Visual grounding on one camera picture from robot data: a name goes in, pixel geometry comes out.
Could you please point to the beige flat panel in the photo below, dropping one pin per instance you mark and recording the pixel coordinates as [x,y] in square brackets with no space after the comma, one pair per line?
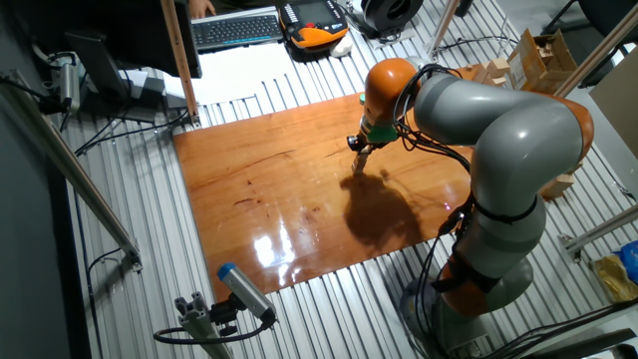
[618,105]

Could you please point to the person right hand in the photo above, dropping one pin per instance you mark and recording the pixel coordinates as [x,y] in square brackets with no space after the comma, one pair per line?
[202,7]

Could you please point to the white computer mouse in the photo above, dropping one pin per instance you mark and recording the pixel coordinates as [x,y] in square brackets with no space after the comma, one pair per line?
[342,47]

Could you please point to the long aluminium frame beam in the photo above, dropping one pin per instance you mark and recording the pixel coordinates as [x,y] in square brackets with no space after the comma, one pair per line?
[75,174]

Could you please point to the orange black teach pendant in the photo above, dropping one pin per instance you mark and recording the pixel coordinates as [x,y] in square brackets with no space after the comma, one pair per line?
[319,36]

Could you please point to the black computer keyboard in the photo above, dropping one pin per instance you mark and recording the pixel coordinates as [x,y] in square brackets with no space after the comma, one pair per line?
[236,31]

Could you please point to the silver camera with blue end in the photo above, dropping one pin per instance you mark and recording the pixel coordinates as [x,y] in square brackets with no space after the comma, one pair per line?
[244,289]

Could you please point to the grey fan base plate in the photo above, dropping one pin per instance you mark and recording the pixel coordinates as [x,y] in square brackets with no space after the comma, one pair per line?
[399,40]

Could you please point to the large wooden block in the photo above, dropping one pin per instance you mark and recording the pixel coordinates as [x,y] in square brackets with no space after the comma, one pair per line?
[557,185]
[577,167]

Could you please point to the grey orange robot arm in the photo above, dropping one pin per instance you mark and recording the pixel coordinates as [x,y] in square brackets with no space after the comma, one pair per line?
[518,139]

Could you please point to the black office chair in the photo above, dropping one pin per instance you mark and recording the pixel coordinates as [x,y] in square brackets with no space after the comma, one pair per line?
[605,12]

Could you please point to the short aluminium frame beam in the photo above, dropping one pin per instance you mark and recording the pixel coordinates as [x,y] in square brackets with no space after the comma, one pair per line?
[603,228]

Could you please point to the glossy wooden board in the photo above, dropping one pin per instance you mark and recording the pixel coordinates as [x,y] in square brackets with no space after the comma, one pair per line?
[279,199]

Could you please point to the open cardboard box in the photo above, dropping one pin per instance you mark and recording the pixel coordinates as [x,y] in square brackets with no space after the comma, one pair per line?
[563,57]

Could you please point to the tan frame post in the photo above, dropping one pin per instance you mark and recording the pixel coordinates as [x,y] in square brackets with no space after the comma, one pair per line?
[182,65]
[443,25]
[603,47]

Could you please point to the blue plastic bag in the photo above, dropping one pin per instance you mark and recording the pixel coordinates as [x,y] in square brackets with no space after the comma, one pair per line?
[632,259]

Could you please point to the black flat bar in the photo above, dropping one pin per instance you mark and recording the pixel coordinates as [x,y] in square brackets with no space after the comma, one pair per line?
[583,345]

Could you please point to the aluminium profile camera stand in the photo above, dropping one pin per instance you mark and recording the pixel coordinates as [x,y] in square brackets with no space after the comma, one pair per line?
[199,324]

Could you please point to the yellow plastic bag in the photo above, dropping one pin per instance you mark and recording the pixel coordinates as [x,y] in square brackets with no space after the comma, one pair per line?
[615,279]

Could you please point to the white paper sheets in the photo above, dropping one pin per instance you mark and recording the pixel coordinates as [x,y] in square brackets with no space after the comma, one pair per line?
[234,70]

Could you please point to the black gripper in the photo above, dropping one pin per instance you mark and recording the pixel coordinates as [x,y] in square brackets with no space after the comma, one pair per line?
[366,142]

